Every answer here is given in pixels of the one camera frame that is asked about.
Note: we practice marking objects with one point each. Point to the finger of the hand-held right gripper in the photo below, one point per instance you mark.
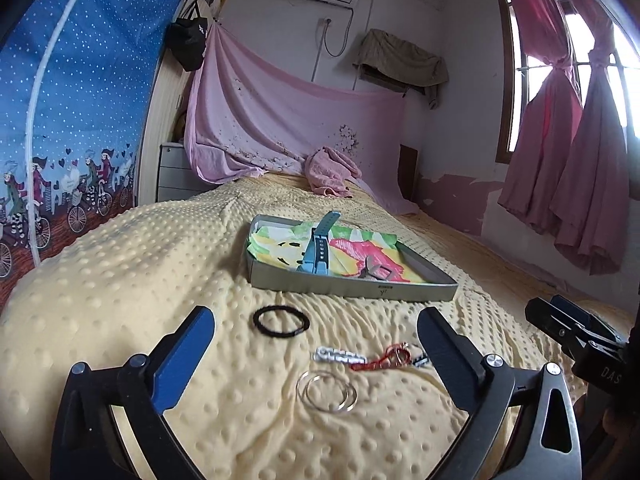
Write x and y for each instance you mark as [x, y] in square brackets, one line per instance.
[580, 310]
[547, 322]

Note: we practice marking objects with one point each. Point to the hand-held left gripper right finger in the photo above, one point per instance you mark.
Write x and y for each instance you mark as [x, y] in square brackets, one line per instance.
[445, 355]

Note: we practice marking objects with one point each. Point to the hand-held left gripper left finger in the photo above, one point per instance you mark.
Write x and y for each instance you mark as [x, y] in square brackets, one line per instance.
[182, 355]

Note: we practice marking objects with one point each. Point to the silver hoop bangle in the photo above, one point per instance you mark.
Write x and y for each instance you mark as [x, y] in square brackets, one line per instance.
[357, 396]
[297, 390]

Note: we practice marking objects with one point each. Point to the silver hair clip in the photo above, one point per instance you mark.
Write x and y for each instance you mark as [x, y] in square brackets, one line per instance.
[340, 356]

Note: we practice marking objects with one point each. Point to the grey tray box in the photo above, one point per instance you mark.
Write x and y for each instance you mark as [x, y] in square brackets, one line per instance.
[310, 287]

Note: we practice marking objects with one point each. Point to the yellow dotted blanket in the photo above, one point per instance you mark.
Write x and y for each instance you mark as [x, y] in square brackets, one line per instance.
[150, 260]

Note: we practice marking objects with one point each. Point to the grey hair claw clip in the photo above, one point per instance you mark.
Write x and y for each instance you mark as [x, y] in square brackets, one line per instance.
[375, 271]

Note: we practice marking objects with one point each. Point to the pink tied curtain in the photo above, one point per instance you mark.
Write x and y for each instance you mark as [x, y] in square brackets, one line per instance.
[540, 150]
[595, 185]

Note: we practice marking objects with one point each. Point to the colourful printed cloth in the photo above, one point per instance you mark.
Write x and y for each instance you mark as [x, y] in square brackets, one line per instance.
[370, 250]

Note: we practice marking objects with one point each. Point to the grey drawer cabinet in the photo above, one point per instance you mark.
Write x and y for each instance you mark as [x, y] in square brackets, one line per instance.
[175, 175]

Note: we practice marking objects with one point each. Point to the dark brown board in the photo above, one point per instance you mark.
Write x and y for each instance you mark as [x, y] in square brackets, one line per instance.
[409, 167]

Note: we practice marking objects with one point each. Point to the pink towel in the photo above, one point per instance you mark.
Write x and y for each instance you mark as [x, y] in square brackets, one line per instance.
[330, 170]

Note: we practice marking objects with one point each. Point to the light wooden panel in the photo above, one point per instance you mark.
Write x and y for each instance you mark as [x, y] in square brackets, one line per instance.
[162, 110]

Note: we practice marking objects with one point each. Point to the pink hanging sheet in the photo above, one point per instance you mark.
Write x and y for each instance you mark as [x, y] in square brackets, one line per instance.
[275, 110]

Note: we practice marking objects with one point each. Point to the blue printed cloth panel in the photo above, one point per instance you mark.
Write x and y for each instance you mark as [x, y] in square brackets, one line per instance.
[85, 110]

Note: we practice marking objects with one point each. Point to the brown draped cloth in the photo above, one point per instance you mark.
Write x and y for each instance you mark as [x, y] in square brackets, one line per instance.
[400, 57]

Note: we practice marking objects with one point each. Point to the white curved pole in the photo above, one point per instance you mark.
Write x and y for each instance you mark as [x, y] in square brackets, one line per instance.
[37, 85]

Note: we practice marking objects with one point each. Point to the black hanging bag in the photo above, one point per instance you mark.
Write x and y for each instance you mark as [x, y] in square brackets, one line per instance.
[187, 45]

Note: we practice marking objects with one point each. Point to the wooden window frame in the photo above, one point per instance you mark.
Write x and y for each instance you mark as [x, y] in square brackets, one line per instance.
[506, 85]

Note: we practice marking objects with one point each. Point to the white wall socket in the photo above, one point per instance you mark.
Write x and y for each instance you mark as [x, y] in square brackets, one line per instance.
[326, 22]

